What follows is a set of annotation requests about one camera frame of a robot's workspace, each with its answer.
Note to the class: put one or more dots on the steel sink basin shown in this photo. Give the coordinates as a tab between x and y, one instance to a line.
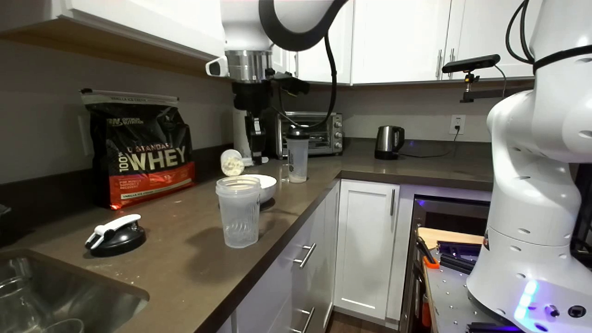
67	296

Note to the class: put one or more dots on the clear glass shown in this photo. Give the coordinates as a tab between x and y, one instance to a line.
15	302

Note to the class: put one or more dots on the black stereo camera on mount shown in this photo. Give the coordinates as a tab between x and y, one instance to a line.
472	63

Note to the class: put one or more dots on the steel electric kettle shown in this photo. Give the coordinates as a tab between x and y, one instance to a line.
388	141

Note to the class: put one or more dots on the clear open shaker cup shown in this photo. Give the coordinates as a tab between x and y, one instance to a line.
239	213

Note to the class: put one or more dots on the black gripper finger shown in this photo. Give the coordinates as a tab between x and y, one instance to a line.
264	141
250	143

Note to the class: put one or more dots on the wooden board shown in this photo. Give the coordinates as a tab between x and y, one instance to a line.
449	235

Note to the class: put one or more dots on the black red whey bag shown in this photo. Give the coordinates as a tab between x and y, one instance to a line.
144	154

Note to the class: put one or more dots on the white bowl with powder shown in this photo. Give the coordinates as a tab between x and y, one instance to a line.
268	187

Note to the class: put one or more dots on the dark built-in appliance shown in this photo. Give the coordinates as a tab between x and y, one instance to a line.
449	213

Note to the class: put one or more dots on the shaker bottle with black lid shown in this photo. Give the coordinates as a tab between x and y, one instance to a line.
298	158

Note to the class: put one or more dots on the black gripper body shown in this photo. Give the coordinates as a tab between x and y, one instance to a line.
252	102

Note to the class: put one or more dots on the silver toaster oven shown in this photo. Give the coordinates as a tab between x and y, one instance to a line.
326	132

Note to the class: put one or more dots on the white wall outlet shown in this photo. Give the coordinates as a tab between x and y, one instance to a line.
457	122

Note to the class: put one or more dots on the white paper towel roll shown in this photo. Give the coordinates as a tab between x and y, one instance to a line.
237	135

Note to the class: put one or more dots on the black shaker lid white cap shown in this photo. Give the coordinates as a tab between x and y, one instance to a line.
116	237

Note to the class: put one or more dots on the perforated metal robot table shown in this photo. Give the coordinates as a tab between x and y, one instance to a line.
449	302

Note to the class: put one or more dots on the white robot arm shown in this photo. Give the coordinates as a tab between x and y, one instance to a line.
536	185

